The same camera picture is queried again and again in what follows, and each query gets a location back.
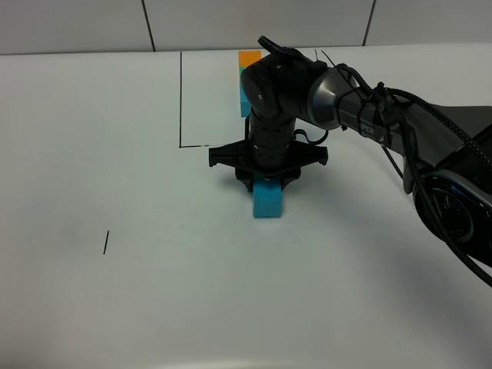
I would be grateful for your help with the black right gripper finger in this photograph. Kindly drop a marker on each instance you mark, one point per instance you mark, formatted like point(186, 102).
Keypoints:
point(284, 182)
point(248, 183)

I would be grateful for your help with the orange template block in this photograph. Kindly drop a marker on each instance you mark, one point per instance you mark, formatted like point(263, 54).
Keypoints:
point(248, 57)

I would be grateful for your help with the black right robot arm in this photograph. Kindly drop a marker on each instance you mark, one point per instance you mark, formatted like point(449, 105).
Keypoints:
point(446, 149)

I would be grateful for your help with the green template block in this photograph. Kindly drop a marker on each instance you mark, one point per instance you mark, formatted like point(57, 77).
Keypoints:
point(242, 71)

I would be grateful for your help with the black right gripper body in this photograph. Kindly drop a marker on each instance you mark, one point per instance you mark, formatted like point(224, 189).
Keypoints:
point(268, 149)

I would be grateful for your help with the blue template block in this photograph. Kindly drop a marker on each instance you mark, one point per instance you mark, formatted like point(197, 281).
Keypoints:
point(245, 106)

